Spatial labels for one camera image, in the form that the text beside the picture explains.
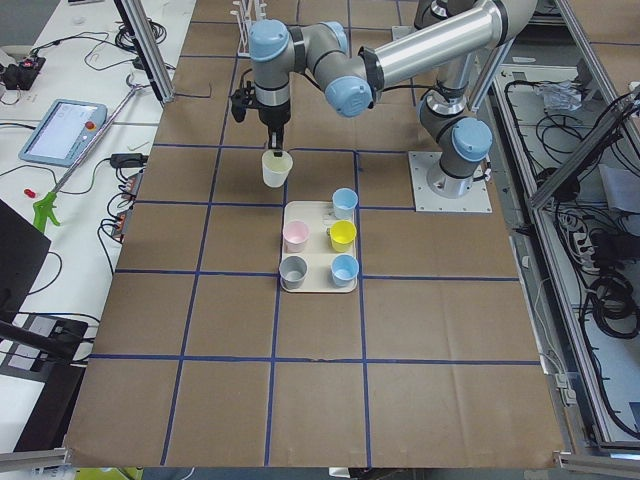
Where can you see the aluminium frame post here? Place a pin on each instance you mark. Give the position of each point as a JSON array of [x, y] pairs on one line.
[[137, 24]]

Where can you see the yellow cup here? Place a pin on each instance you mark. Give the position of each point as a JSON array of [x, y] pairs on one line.
[[342, 235]]

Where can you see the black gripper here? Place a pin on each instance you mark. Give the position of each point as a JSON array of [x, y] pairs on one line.
[[273, 116]]

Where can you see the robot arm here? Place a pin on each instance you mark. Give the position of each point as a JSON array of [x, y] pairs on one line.
[[353, 84]]

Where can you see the grey cup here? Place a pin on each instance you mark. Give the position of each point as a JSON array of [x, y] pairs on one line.
[[293, 270]]

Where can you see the cream plastic tray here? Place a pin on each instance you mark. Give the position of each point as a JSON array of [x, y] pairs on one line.
[[318, 253]]

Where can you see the white ikea cup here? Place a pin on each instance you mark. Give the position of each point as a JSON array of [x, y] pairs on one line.
[[276, 166]]

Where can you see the blue teach pendant tablet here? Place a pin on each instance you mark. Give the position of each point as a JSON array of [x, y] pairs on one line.
[[66, 129]]

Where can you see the pink cup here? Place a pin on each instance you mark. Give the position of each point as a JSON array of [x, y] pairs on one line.
[[295, 236]]

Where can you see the white wire cup rack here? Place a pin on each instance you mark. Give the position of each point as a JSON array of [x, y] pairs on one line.
[[246, 13]]

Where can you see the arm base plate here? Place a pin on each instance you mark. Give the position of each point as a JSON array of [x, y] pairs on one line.
[[436, 192]]

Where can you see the light blue cup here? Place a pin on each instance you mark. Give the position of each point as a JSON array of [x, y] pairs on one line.
[[345, 201], [344, 270]]

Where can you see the green handled reacher grabber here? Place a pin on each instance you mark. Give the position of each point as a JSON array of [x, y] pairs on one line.
[[44, 208]]

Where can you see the black monitor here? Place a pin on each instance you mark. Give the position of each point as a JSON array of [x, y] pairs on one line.
[[23, 251]]

